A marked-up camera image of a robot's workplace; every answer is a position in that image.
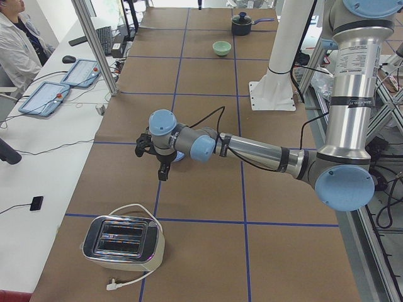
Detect crumpled clear plastic bag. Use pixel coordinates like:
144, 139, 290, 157
310, 67, 334, 101

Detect black keyboard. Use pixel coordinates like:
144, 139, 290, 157
96, 26, 113, 56

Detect white central pedestal column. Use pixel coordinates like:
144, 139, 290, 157
249, 0, 316, 111

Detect person in white coat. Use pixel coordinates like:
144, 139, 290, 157
1, 1, 55, 95

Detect black water bottle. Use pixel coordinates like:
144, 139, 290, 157
0, 139, 22, 165

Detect aluminium frame post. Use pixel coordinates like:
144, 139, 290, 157
71, 0, 118, 96

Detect near teach pendant tablet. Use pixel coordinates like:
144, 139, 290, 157
18, 81, 71, 117

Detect dark blue saucepan with lid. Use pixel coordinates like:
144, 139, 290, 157
231, 12, 275, 36

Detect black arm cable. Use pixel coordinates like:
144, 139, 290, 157
188, 106, 330, 172

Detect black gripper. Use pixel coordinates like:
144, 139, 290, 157
156, 152, 178, 181

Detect far teach pendant tablet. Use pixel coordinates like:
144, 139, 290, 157
60, 59, 100, 88

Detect teach pendant tablet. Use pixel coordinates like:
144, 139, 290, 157
60, 59, 100, 88
18, 81, 71, 117

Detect cream white toaster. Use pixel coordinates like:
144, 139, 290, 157
82, 215, 165, 272

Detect small black puck device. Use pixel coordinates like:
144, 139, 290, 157
30, 196, 43, 211

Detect white toaster power cord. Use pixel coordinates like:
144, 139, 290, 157
106, 203, 158, 291

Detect black computer mouse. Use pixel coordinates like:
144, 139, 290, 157
62, 55, 76, 64

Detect green bowl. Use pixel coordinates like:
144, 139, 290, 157
212, 41, 232, 57

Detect blue bowl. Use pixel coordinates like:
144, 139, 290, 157
174, 151, 185, 162

